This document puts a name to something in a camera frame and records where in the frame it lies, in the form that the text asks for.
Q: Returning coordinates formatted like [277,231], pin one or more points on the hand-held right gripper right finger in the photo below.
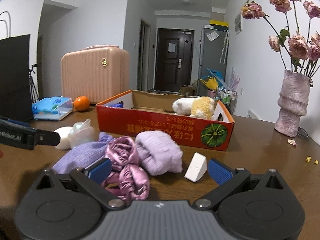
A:
[220,171]

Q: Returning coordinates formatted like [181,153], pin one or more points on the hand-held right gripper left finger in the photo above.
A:
[100,171]

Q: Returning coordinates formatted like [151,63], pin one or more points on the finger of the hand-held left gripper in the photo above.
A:
[48,137]
[15,122]

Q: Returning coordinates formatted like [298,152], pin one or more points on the white wedge sponge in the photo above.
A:
[196,167]

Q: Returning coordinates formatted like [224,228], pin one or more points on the purple knitted pouch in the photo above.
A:
[80,156]

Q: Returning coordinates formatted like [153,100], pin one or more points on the pink satin cloth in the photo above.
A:
[127,165]

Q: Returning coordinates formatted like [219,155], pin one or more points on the clear plastic bag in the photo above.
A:
[82,135]

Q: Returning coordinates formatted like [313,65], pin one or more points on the lilac fluffy sock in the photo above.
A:
[160,152]

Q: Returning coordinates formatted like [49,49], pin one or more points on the yellow plush toy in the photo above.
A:
[202,107]

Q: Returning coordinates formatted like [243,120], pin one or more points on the blue handkerchief pack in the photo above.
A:
[118,104]

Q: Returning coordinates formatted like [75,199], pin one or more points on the red cardboard box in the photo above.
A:
[162,130]

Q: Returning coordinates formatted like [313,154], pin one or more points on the blue tissue pack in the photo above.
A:
[50,107]

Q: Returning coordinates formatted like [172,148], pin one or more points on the black tripod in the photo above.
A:
[33,85]

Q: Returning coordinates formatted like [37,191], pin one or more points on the black paper bag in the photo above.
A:
[15,80]

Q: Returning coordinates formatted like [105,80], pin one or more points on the orange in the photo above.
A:
[81,103]

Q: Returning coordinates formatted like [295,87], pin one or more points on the trolley cart with bottles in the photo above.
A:
[226,96]

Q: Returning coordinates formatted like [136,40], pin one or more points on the pink ribbed suitcase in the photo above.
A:
[92,75]

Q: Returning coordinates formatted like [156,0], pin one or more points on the fallen rose petal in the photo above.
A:
[291,141]

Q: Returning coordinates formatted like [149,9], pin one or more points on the pink bucket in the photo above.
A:
[212,93]

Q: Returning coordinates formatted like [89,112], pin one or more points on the brown cardboard box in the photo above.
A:
[187,90]

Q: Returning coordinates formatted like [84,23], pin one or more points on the yellow bag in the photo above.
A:
[210,83]

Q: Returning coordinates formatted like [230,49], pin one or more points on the yellow crumbs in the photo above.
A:
[308,159]

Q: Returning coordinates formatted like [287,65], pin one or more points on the blue folding rack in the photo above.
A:
[215,73]

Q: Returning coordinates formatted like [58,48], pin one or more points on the lilac textured vase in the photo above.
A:
[293,102]

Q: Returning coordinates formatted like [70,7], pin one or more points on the grey refrigerator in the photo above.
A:
[212,55]

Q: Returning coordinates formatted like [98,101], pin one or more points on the dark brown door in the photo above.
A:
[172,62]

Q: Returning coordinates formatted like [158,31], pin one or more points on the dried pink roses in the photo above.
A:
[297,45]

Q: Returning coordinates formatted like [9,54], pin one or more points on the yellow box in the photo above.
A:
[218,22]

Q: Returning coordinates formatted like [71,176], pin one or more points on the round ceiling light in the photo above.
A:
[187,2]

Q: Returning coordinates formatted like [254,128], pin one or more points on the white wall box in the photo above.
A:
[252,113]

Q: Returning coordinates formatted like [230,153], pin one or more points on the white wall panel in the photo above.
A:
[238,23]

